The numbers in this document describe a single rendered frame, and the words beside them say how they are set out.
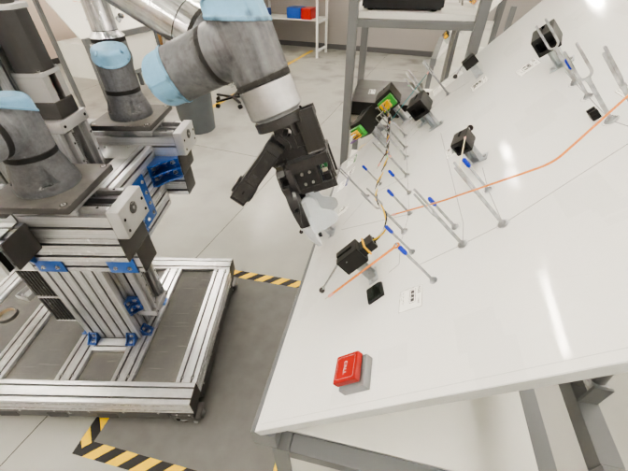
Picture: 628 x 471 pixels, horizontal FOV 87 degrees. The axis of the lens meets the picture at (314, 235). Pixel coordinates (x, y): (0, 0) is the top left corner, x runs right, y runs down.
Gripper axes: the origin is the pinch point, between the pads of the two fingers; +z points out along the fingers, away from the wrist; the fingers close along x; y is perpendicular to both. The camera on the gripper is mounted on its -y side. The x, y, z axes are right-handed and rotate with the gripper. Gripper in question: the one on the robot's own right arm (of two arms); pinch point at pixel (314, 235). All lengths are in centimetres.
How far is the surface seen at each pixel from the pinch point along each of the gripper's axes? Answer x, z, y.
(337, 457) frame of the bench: -11, 48, -12
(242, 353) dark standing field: 69, 93, -80
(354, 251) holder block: 8.9, 11.1, 4.3
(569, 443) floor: 35, 154, 60
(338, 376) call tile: -12.7, 20.0, -2.4
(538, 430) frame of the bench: -4, 63, 31
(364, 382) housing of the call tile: -14.5, 20.3, 1.9
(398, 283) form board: 3.6, 17.6, 11.0
